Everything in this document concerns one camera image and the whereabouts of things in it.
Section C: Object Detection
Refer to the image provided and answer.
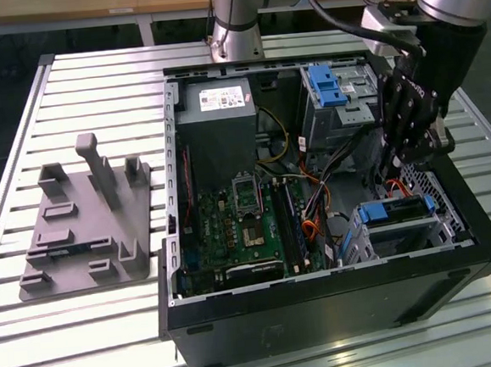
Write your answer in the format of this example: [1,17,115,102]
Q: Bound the hard disk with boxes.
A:
[355,192,438,229]

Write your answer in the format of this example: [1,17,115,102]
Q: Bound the black graphics card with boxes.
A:
[223,259,287,286]

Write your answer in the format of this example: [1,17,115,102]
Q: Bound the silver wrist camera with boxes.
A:
[360,2,421,59]

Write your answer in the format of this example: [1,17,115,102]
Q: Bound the yellow power wire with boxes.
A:
[252,105,293,166]

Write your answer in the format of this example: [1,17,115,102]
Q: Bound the green motherboard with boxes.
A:
[172,171,336,297]

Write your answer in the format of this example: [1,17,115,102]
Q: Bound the metal optical drive bay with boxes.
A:
[298,58,386,150]

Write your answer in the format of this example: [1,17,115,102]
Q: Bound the blue drive bay latch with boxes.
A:
[307,63,350,109]

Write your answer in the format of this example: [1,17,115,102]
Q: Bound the CPU socket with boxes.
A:
[240,216,274,252]

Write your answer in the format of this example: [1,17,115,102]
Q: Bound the red disk data wire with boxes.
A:
[386,175,415,202]

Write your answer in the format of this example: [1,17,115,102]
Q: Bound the metal disk bay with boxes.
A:
[335,189,477,269]

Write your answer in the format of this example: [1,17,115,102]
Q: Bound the black disk power wire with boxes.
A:
[360,166,392,203]

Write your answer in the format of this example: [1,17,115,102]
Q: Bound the wooden desk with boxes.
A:
[0,0,391,58]

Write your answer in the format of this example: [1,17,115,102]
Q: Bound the black RAM slot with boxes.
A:
[282,176,314,271]
[269,177,301,278]

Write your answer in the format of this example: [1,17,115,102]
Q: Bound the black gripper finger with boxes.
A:
[388,78,435,169]
[375,73,405,179]

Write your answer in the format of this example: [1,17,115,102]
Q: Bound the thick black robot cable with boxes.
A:
[300,0,427,66]

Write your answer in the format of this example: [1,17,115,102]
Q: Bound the black PC case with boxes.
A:
[137,40,491,367]

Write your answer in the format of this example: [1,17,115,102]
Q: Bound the grey parts rack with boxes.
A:
[7,127,161,303]

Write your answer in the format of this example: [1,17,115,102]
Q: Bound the RAM stick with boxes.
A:
[47,245,93,258]

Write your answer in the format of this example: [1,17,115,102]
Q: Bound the metal socket cover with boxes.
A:
[230,168,265,219]

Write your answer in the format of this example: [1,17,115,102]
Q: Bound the grey power supply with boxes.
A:
[172,76,265,193]

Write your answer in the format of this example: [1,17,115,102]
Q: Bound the orange wire bundle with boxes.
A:
[300,216,324,243]

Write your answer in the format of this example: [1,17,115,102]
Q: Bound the black and grey wire bundle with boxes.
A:
[293,119,393,231]

